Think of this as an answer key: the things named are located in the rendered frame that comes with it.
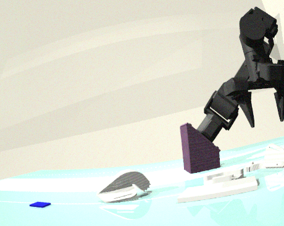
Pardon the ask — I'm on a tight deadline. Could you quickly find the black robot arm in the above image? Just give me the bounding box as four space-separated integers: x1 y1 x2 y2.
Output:
197 7 284 144

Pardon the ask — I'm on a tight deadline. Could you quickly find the blue flat square plate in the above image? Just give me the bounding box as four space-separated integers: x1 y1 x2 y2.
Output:
29 202 51 208

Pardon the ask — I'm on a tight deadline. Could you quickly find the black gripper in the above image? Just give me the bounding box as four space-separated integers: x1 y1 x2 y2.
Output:
224 51 284 128

